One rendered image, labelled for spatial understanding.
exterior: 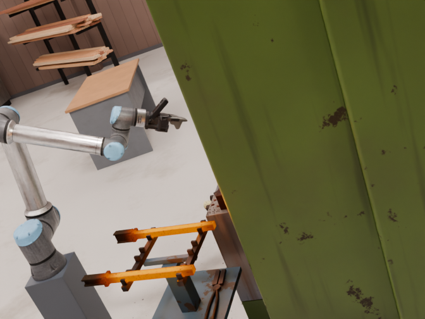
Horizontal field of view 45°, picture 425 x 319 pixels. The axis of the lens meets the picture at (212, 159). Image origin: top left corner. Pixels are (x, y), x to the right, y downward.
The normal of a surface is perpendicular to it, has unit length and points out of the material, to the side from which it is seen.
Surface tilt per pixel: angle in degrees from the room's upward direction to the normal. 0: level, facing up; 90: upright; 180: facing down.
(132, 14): 90
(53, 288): 90
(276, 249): 90
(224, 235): 90
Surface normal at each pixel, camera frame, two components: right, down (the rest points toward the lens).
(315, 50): -0.21, 0.48
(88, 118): 0.05, 0.40
